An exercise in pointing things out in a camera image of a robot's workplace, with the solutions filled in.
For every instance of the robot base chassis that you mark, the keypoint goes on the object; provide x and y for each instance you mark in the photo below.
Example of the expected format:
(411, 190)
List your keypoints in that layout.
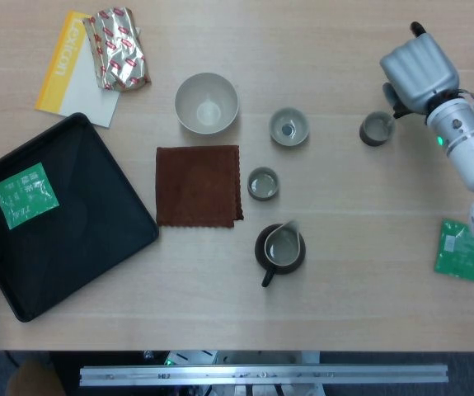
(228, 358)

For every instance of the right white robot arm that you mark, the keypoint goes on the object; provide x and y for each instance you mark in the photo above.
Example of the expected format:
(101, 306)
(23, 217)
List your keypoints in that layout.
(467, 142)

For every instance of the brown suede cloth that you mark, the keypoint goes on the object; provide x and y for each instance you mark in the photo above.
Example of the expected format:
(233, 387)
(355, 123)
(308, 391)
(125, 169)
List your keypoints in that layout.
(197, 185)

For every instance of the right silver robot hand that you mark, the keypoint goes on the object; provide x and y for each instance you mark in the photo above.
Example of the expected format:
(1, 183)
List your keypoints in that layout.
(422, 70)

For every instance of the black rectangular tray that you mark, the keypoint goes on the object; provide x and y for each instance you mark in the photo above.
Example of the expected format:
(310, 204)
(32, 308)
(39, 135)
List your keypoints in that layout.
(76, 247)

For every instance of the green tea packet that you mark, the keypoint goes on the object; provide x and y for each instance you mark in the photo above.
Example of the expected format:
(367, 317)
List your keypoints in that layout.
(459, 255)
(26, 196)

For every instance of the yellow white Lexicon booklet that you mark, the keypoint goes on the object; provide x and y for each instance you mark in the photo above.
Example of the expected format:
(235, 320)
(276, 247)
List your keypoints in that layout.
(67, 82)

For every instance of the aluminium rail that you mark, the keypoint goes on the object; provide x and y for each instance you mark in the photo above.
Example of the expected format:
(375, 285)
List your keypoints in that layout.
(261, 375)

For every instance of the small dark teacup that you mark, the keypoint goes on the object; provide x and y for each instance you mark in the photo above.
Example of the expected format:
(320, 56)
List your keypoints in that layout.
(264, 184)
(376, 128)

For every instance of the silver red foil bag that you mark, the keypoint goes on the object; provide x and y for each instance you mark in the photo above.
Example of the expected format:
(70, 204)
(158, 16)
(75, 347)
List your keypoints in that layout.
(119, 49)

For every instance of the large beige bowl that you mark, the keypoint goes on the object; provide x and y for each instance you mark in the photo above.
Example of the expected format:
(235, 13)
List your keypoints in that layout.
(206, 103)

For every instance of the wide grey tea cup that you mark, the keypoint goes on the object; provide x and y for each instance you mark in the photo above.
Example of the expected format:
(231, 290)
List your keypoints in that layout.
(289, 128)

